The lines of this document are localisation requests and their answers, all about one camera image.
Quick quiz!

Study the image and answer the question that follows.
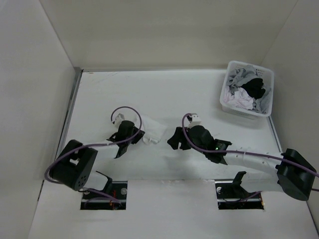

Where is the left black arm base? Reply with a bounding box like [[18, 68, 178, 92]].
[[80, 171, 128, 211]]

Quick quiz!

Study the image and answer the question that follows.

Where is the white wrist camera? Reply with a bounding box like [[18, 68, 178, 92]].
[[187, 114, 201, 128], [112, 114, 125, 126]]

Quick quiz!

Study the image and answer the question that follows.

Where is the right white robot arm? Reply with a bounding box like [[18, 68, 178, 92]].
[[167, 125, 317, 201]]

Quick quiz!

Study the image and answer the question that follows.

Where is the white tank top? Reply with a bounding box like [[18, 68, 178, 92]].
[[141, 115, 167, 145]]

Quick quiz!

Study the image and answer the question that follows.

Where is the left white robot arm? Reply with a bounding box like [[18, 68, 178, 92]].
[[44, 120, 144, 191]]

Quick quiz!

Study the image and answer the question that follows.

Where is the black tank top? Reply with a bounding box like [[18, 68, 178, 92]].
[[241, 78, 266, 100]]

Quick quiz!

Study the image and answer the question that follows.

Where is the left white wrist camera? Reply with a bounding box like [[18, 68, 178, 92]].
[[112, 114, 125, 126]]

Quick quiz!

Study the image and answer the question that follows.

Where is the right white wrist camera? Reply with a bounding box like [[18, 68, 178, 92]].
[[187, 114, 201, 128]]

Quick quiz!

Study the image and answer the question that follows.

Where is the pale pink tank top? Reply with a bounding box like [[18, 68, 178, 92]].
[[222, 87, 254, 110]]

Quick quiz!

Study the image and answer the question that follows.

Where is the white plastic laundry basket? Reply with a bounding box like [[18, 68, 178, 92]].
[[220, 61, 274, 119]]

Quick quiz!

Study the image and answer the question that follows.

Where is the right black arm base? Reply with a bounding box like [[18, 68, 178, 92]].
[[215, 171, 264, 210]]

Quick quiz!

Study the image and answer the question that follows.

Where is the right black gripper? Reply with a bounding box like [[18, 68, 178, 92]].
[[167, 126, 207, 154]]

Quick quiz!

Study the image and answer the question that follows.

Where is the grey tank top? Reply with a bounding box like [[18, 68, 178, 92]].
[[226, 65, 271, 114]]

